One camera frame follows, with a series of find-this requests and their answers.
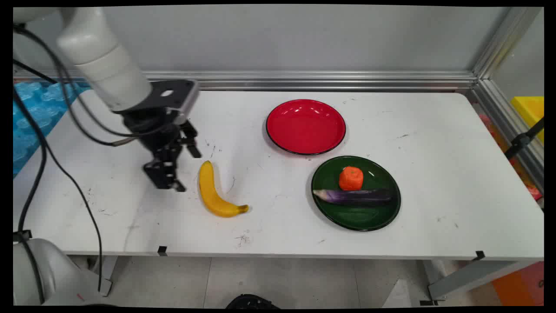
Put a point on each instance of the orange toy tangerine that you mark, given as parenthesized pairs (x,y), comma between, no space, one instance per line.
(351,178)

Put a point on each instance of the small black table clip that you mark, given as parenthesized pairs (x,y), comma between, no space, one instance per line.
(480,255)
(162,250)

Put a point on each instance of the grey table leg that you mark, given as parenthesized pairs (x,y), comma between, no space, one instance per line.
(107,274)
(469,278)

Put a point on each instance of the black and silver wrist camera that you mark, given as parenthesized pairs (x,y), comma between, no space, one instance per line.
(173,98)

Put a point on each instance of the yellow toy banana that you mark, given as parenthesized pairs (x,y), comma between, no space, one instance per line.
(210,193)

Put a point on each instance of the long aluminium frame rail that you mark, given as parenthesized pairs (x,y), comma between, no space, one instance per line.
(304,80)

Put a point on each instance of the black object on floor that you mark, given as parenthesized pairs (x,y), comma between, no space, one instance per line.
(252,302)

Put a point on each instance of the orange box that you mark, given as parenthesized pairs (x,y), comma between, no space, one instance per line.
(521,284)

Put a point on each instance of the yellow box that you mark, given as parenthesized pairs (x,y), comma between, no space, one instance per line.
(532,108)

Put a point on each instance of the angled aluminium frame rail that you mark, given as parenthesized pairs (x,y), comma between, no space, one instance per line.
(504,95)

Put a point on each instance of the red plate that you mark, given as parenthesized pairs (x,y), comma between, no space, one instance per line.
(305,126)

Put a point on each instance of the purple toy eggplant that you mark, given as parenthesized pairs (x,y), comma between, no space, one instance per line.
(356,197)

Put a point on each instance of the blue bubble wrap sheet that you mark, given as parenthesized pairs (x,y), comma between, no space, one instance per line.
(30,117)

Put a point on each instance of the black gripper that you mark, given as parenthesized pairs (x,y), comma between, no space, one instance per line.
(150,126)

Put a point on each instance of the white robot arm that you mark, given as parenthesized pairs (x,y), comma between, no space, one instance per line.
(104,65)

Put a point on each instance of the dark green plate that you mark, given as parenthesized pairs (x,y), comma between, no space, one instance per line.
(356,215)

